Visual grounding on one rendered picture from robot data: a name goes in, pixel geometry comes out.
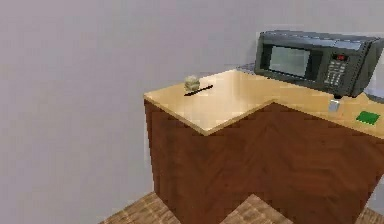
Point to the pale green lumpy food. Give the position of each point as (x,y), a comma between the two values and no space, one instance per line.
(192,83)

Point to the thin black stick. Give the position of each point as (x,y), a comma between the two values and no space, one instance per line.
(198,90)

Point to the small grey shaker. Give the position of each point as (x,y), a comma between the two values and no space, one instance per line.
(334,105)

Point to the dark grey microwave oven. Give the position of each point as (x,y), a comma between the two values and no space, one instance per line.
(313,63)

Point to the white rounded appliance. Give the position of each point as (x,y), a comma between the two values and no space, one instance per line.
(376,85)

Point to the brown wooden kitchen counter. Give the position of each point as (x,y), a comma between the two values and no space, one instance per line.
(253,160)

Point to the flat green square sponge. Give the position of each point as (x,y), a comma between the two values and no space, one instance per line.
(368,117)

